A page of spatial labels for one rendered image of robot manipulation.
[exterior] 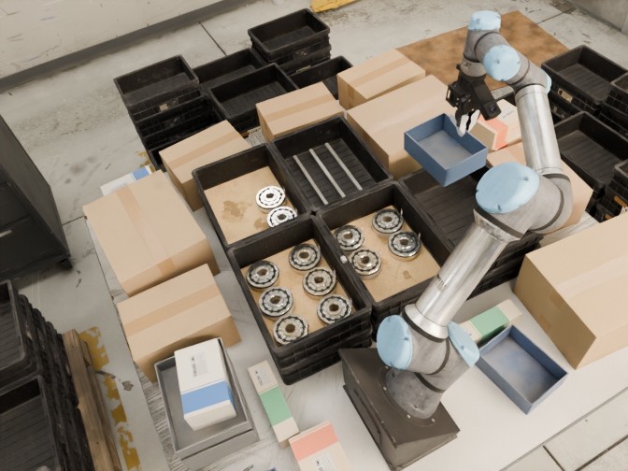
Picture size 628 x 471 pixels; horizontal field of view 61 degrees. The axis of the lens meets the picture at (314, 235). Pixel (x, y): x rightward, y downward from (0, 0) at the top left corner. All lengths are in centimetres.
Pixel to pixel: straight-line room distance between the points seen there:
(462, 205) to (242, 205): 76
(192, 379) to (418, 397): 59
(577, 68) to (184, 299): 249
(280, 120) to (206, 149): 32
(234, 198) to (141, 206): 32
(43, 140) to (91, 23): 105
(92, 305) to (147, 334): 130
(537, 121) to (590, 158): 143
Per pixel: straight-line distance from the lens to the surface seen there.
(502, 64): 140
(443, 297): 122
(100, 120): 403
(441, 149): 169
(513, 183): 115
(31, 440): 227
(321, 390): 164
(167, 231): 182
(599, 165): 280
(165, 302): 171
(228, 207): 192
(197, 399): 149
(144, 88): 326
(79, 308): 297
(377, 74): 237
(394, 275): 167
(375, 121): 206
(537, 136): 138
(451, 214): 184
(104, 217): 197
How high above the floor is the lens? 221
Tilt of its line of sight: 51 degrees down
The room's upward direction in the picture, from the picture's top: 9 degrees counter-clockwise
